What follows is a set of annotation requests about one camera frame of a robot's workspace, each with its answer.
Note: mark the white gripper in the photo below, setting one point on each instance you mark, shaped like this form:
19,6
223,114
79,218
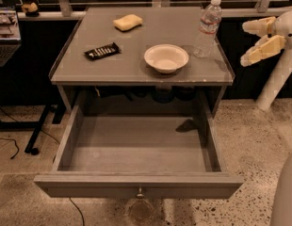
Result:
287,28

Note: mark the clear plastic water bottle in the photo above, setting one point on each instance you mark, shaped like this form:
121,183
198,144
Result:
208,28

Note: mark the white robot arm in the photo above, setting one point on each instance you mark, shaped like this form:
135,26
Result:
282,206

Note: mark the grey cabinet with glass top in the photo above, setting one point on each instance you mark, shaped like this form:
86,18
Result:
167,25

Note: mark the open grey top drawer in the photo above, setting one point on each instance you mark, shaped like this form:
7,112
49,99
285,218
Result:
112,156

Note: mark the metal drawer knob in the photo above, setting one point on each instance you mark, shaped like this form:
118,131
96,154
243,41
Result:
140,194

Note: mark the white diagonal pole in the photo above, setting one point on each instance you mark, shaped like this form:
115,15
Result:
276,80

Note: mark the white paper bowl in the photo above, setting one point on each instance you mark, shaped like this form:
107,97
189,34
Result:
166,58

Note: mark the yellow sponge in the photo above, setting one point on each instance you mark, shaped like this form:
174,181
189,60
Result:
127,22

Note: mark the black snack bar wrapper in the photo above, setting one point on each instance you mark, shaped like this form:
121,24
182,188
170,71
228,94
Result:
103,51

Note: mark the small yellow object on ledge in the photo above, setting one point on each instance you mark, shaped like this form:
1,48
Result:
30,9

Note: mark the box with printed cover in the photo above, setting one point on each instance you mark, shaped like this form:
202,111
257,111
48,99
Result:
9,26

